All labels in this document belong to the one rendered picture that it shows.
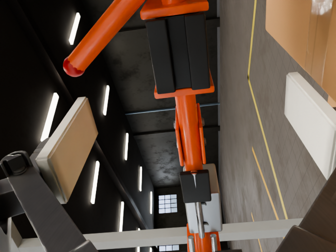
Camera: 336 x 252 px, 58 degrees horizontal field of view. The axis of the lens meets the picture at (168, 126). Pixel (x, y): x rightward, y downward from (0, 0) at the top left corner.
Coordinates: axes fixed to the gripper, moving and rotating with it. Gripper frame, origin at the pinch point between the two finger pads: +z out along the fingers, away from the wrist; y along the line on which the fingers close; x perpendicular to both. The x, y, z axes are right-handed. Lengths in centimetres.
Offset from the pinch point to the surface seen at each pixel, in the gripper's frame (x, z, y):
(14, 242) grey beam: -232, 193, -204
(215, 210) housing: -20.1, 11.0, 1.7
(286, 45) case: -3.9, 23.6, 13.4
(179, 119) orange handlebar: -6.8, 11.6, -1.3
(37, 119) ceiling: -223, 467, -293
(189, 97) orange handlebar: -4.0, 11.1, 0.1
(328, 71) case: -2.9, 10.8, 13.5
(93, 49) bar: 1.6, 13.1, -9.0
